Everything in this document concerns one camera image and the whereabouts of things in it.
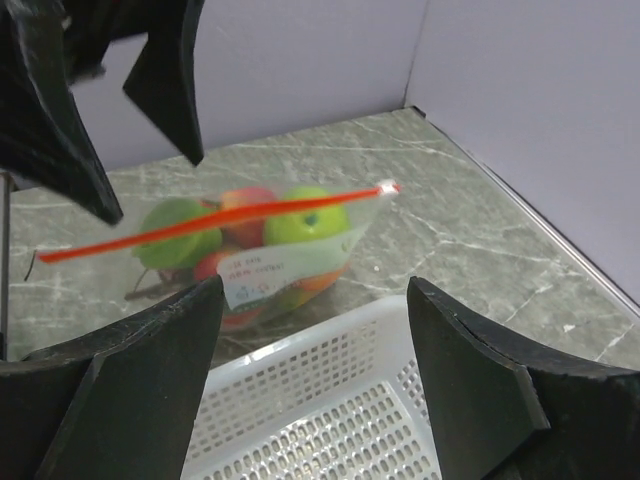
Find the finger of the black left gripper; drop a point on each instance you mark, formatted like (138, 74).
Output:
(161, 83)
(43, 138)

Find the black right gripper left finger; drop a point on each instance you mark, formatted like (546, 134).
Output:
(117, 403)

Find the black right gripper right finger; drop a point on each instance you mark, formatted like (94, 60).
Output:
(503, 406)

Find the white perforated basket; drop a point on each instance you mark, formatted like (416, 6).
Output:
(340, 400)

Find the green fake apple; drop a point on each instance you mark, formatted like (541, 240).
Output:
(306, 225)

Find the clear zip top bag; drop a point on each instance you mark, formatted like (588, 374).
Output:
(181, 241)

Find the yellow green fake mango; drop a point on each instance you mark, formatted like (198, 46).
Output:
(305, 289)

